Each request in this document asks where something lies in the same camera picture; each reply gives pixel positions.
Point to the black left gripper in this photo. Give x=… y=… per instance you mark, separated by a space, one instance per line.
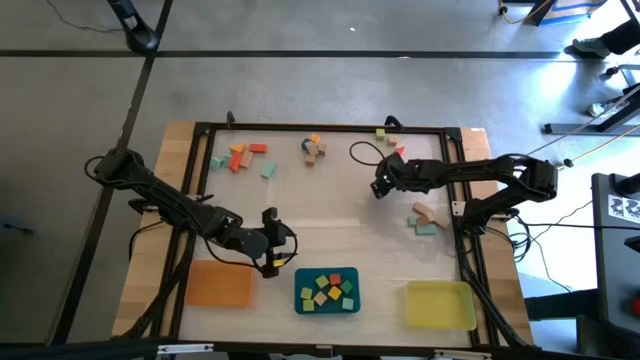
x=277 y=242

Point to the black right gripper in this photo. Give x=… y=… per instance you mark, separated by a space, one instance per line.
x=400 y=175

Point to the small lime block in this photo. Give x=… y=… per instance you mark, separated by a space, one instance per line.
x=306 y=293
x=380 y=134
x=308 y=305
x=322 y=281

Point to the small red block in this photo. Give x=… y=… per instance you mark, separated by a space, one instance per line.
x=335 y=279

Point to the small yellow block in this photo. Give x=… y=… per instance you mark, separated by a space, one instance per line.
x=334 y=293

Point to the small green block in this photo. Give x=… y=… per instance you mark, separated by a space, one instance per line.
x=346 y=286

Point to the long teal block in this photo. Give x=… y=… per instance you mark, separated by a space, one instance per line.
x=268 y=169
x=426 y=229

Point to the long red-orange block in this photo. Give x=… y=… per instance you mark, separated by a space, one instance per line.
x=235 y=162

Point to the long red block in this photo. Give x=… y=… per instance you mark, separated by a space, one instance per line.
x=257 y=148

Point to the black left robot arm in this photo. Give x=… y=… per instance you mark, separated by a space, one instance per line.
x=165 y=200

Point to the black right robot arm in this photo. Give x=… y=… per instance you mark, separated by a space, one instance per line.
x=465 y=172

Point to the red wedge block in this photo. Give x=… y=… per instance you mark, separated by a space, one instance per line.
x=400 y=150

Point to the long tan block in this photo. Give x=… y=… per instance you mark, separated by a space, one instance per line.
x=246 y=160
x=441 y=221
x=423 y=208

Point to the orange plastic tray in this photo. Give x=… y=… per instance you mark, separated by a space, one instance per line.
x=220 y=283

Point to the black clamp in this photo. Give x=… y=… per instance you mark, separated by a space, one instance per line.
x=394 y=120
x=230 y=119

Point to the teal plastic tray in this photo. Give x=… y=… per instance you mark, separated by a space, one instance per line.
x=327 y=312

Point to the small blue block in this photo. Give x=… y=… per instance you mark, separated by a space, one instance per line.
x=304 y=145

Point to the yellow-orange wedge block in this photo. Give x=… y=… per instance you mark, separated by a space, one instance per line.
x=237 y=148

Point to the yellow plastic tray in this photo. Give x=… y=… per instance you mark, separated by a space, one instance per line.
x=440 y=306

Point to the black desk foot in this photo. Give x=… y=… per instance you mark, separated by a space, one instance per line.
x=600 y=122

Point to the person's shoe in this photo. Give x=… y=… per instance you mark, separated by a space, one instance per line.
x=587 y=47
x=602 y=108

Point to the white printed sticker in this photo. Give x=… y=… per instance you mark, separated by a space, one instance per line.
x=625 y=207

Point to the black equipment cabinet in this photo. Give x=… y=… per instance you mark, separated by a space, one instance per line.
x=617 y=260

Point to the blue box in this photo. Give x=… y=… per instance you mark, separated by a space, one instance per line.
x=570 y=10

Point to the person's leg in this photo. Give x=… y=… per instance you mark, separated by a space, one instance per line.
x=622 y=37

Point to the black stand base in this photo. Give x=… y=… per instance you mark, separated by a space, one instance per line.
x=135 y=30

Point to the black table frame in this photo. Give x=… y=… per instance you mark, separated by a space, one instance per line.
x=325 y=128

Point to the white metal bracket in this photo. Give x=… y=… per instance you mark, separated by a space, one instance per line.
x=185 y=348
x=462 y=355

